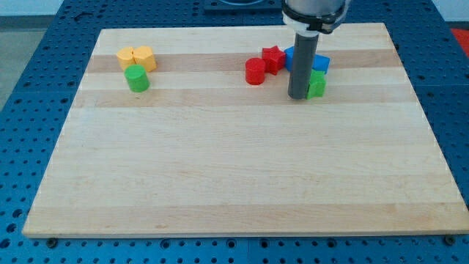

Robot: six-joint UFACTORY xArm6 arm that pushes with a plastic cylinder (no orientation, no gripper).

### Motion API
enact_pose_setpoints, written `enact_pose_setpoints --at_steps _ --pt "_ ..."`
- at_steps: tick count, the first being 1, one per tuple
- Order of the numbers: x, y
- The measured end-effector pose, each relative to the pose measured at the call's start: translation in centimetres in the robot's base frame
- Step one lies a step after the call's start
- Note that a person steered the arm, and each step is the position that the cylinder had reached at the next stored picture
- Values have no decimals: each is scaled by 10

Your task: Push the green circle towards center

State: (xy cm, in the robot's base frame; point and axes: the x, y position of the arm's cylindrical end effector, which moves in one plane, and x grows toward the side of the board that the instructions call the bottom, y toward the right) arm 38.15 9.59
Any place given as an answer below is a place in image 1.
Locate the blue block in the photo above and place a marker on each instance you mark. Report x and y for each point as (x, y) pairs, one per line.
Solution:
(321, 63)

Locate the red cylinder block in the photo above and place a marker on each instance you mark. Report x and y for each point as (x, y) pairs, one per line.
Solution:
(255, 71)

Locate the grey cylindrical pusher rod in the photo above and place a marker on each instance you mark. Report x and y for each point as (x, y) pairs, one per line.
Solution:
(302, 62)

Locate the yellow hexagon block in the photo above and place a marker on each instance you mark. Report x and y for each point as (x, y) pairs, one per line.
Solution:
(144, 56)

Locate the yellow heart block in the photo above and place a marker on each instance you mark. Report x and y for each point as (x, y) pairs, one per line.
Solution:
(125, 57)

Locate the green star block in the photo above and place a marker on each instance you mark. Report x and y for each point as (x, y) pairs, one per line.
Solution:
(317, 84)

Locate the red star block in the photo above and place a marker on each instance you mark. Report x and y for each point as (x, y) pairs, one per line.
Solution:
(274, 58)

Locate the wooden board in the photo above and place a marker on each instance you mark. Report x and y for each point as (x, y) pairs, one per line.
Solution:
(201, 153)

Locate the green cylinder block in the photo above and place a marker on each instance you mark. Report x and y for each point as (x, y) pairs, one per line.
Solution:
(136, 77)

